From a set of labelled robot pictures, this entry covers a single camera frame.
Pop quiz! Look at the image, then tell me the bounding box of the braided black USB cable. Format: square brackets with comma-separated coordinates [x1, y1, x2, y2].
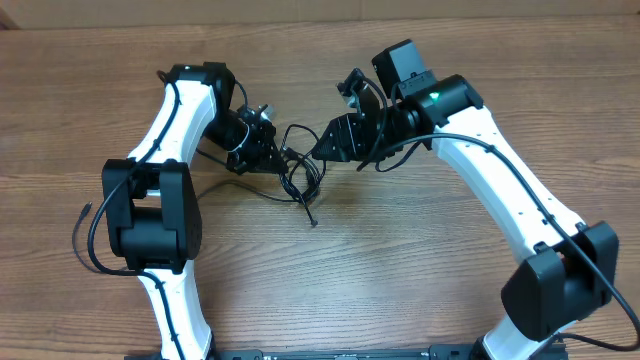
[279, 144, 324, 228]

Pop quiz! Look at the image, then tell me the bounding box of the smooth black USB cable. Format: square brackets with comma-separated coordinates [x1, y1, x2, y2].
[71, 123, 326, 275]

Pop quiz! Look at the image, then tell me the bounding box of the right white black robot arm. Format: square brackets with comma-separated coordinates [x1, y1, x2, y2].
[312, 39, 623, 359]

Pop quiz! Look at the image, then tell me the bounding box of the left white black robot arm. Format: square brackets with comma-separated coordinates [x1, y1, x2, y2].
[87, 62, 287, 359]

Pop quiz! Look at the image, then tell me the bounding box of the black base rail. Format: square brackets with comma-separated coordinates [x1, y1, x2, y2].
[124, 342, 569, 360]

